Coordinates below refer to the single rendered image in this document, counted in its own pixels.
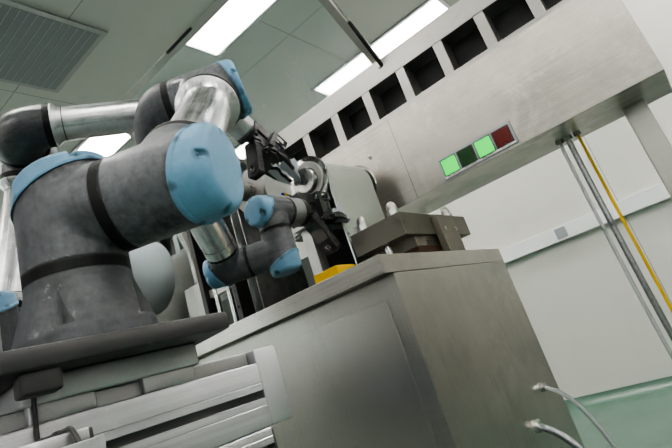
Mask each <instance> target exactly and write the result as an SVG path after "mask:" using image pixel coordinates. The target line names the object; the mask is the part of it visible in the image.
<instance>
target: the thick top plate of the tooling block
mask: <svg viewBox="0 0 672 448"><path fill-rule="evenodd" d="M433 215H435V214H422V213H409V212H396V213H394V214H392V215H390V216H388V217H387V218H385V219H383V220H381V221H379V222H377V223H375V224H373V225H371V226H369V227H367V228H365V229H364V230H362V231H360V232H358V233H356V234H354V235H352V236H350V237H351V240H352V243H353V246H354V249H355V252H356V254H357V257H372V255H374V254H376V253H378V252H380V251H382V250H384V247H385V246H387V245H390V244H391V245H392V246H393V245H395V244H397V243H399V242H401V241H403V240H405V239H407V238H409V237H411V236H414V235H435V236H437V233H436V231H435V228H434V226H433V223H432V221H431V218H430V217H431V216H433ZM452 218H453V220H454V222H455V225H456V227H457V230H458V232H459V235H460V236H461V239H462V238H464V237H466V236H468V235H470V234H471V233H470V231H469V228H468V226H467V224H466V221H465V219H464V217H462V216H452Z"/></svg>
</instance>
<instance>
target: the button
mask: <svg viewBox="0 0 672 448"><path fill-rule="evenodd" d="M353 266H355V265H354V264H345V265H335V266H333V267H331V268H329V269H327V270H325V271H323V272H321V273H319V274H317V275H315V276H314V280H315V283H316V284H317V283H319V282H321V281H323V280H326V279H328V278H330V277H332V276H334V275H336V274H338V273H340V272H342V271H344V270H346V269H349V268H351V267H353Z"/></svg>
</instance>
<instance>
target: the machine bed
mask: <svg viewBox="0 0 672 448"><path fill-rule="evenodd" d="M498 261H503V258H502V256H501V254H500V251H499V249H498V248H496V249H476V250H456V251H436V252H416V253H396V254H378V255H376V256H374V257H372V258H370V259H367V260H365V261H363V262H361V263H359V264H357V265H355V266H353V267H351V268H349V269H346V270H344V271H342V272H340V273H338V274H336V275H334V276H332V277H330V278H328V279H326V280H323V281H321V282H319V283H317V284H315V285H313V286H311V287H309V288H307V289H305V290H303V291H300V292H298V293H296V294H294V295H292V296H290V297H288V298H286V299H284V300H282V301H280V302H277V303H275V304H273V305H271V306H269V307H267V308H265V309H263V310H261V311H259V312H257V313H254V314H252V315H250V316H248V317H246V318H244V319H242V320H240V321H238V322H236V323H234V324H231V325H229V328H227V329H226V330H224V331H222V332H220V333H218V334H216V335H214V336H213V337H211V338H209V339H207V340H205V341H203V342H201V343H199V344H198V345H196V350H197V355H198V359H200V358H202V357H205V356H207V355H209V354H211V353H214V352H216V351H218V350H220V349H223V348H225V347H227V346H229V345H232V344H234V343H236V342H238V341H241V340H243V339H245V338H247V337H250V336H252V335H254V334H256V333H259V332H261V331H263V330H265V329H268V328H270V327H272V326H274V325H277V324H279V323H281V322H283V321H286V320H288V319H290V318H292V317H295V316H297V315H299V314H301V313H304V312H306V311H308V310H310V309H313V308H315V307H317V306H319V305H322V304H324V303H326V302H328V301H331V300H333V299H335V298H337V297H340V296H342V295H344V294H346V293H348V292H351V291H353V290H355V289H357V288H360V287H362V286H364V285H366V284H369V283H371V282H373V281H375V280H378V279H380V278H382V277H384V276H387V275H389V274H391V273H395V272H405V271H414V270H423V269H433V268H442V267H451V266H461V265H470V264H480V263H489V262H498Z"/></svg>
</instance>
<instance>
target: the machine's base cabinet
mask: <svg viewBox="0 0 672 448"><path fill-rule="evenodd" d="M270 345H273V346H274V348H275V351H276V355H277V359H278V362H279V366H280V370H281V373H282V377H283V381H284V384H285V388H286V392H287V395H288V399H289V403H290V406H291V410H292V414H293V416H292V417H291V418H289V419H287V420H284V421H282V422H279V423H277V424H274V425H271V426H272V427H273V430H274V434H275V438H276V442H277V446H278V448H561V447H562V448H573V447H571V446H570V445H569V444H567V443H566V442H565V441H563V440H562V439H560V438H558V437H556V436H554V435H552V434H549V433H545V432H542V433H538V434H537V433H536V432H535V431H534V429H533V426H532V420H536V419H539V420H540V421H541V422H542V424H546V425H549V426H552V427H555V428H557V429H559V430H561V431H563V432H565V433H566V434H568V435H569V436H571V437H572V438H573V439H575V440H576V441H577V442H579V443H580V444H581V445H582V446H583V447H584V445H583V442H582V440H581V438H580V435H579V433H578V431H577V428H576V426H575V424H574V422H573V419H572V417H571V415H570V412H569V410H568V408H567V405H566V403H565V401H564V399H563V396H561V395H559V394H557V393H554V392H551V391H548V390H547V391H545V392H541V391H540V389H539V386H538V383H540V382H545V383H546V385H547V386H550V387H553V388H557V389H559V387H558V385H557V382H556V380H555V378H554V376H553V373H552V371H551V369H550V366H549V364H548V362H547V359H546V357H545V355H544V353H543V350H542V348H541V346H540V343H539V341H538V339H537V336H536V334H535V332H534V330H533V327H532V325H531V323H530V320H529V318H528V316H527V313H526V311H525V309H524V307H523V304H522V302H521V300H520V297H519V295H518V293H517V290H516V288H515V286H514V284H513V281H512V279H511V277H510V274H509V272H508V270H507V267H506V265H505V263H504V261H498V262H489V263H480V264H470V265H461V266H451V267H442V268H433V269H423V270H414V271H405V272H395V273H391V274H389V275H387V276H384V277H382V278H380V279H378V280H375V281H373V282H371V283H369V284H366V285H364V286H362V287H360V288H357V289H355V290H353V291H351V292H348V293H346V294H344V295H342V296H340V297H337V298H335V299H333V300H331V301H328V302H326V303H324V304H322V305H319V306H317V307H315V308H313V309H310V310H308V311H306V312H304V313H301V314H299V315H297V316H295V317H292V318H290V319H288V320H286V321H283V322H281V323H279V324H277V325H274V326H272V327H270V328H268V329H265V330H263V331H261V332H259V333H256V334H254V335H252V336H250V337H247V338H245V339H243V340H241V341H238V342H236V343H234V344H232V345H229V346H227V347H225V348H223V349H220V350H218V351H216V352H214V353H211V354H209V355H207V356H205V357H202V358H200V359H199V363H198V364H196V365H199V364H203V363H206V362H210V361H214V360H218V359H222V358H226V357H230V356H234V355H238V354H241V353H248V352H250V351H252V350H254V349H258V348H262V347H266V346H270ZM559 390H560V389H559ZM584 448H585V447H584Z"/></svg>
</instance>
